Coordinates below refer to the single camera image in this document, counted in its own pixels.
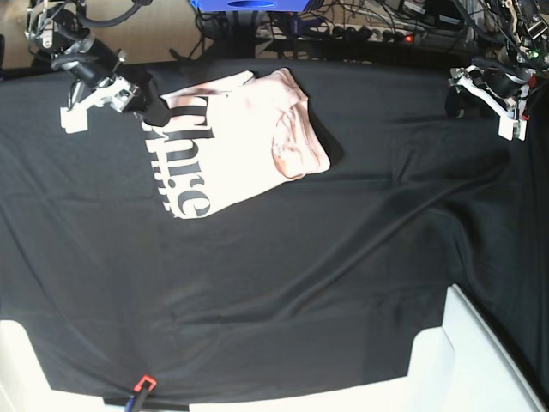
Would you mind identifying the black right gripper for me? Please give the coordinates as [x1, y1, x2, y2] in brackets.
[51, 33, 172, 134]

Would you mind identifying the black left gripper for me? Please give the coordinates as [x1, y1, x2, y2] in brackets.
[444, 57, 535, 141]

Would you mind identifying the pink T-shirt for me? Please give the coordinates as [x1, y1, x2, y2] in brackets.
[142, 68, 330, 219]

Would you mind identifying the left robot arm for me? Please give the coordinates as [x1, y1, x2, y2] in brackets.
[445, 0, 548, 141]

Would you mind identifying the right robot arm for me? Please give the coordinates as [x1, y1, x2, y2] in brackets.
[25, 1, 172, 134]

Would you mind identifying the blue box with hole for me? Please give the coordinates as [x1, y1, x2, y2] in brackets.
[190, 0, 309, 12]

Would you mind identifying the black table cloth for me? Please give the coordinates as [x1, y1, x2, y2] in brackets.
[1, 62, 548, 406]

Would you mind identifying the white bin right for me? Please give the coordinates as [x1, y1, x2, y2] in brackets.
[402, 284, 549, 412]

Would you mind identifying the white bin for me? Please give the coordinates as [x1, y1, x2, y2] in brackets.
[1, 320, 106, 412]
[402, 284, 549, 412]

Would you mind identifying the orange blue clamp bottom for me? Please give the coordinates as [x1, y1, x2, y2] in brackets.
[124, 374, 157, 412]

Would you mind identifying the white bin left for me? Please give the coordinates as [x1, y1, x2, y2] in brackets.
[1, 320, 106, 412]

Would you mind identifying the black power strip with cables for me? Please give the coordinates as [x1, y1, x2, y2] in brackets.
[256, 16, 417, 46]

